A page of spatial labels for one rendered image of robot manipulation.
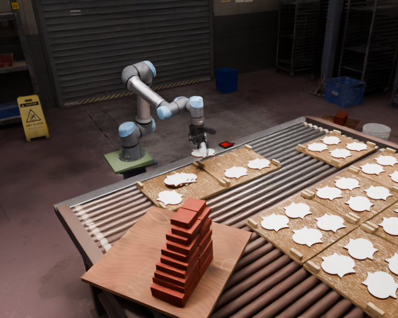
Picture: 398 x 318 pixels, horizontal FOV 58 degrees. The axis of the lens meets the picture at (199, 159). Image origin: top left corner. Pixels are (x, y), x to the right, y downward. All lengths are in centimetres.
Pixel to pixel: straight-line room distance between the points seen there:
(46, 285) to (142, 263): 166
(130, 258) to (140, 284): 15
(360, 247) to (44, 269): 234
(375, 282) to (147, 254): 89
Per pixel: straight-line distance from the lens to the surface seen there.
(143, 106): 242
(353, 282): 159
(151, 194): 203
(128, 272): 143
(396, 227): 193
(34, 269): 322
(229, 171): 218
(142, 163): 244
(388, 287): 161
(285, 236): 173
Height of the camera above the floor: 203
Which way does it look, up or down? 28 degrees down
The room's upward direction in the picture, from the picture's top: 2 degrees counter-clockwise
